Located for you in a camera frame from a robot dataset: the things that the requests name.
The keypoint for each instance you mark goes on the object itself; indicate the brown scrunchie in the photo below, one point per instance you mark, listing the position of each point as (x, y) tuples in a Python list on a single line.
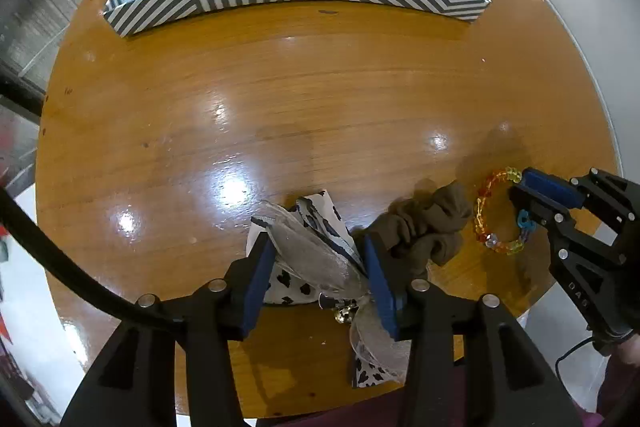
[(430, 222)]

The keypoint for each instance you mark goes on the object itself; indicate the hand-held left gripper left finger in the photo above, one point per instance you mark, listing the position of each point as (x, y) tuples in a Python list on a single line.
[(257, 282)]

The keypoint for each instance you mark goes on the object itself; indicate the cow print organza bow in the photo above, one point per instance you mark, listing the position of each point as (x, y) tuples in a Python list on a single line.
[(320, 252)]

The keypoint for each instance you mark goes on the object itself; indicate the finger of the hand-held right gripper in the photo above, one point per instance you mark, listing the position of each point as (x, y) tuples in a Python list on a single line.
[(550, 188), (580, 267)]

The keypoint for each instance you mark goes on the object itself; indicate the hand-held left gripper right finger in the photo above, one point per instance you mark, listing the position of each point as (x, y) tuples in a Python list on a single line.
[(381, 289)]

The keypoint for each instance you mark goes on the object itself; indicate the person's right forearm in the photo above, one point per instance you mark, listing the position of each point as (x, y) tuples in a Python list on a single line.
[(622, 382)]

